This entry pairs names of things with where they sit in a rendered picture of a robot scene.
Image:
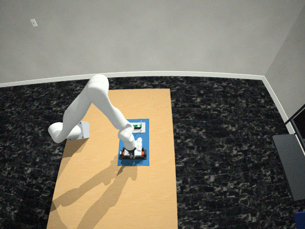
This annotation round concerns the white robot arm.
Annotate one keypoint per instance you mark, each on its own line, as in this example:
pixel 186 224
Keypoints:
pixel 96 92

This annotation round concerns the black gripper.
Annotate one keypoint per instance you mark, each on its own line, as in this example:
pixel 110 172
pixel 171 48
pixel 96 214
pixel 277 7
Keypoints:
pixel 131 153

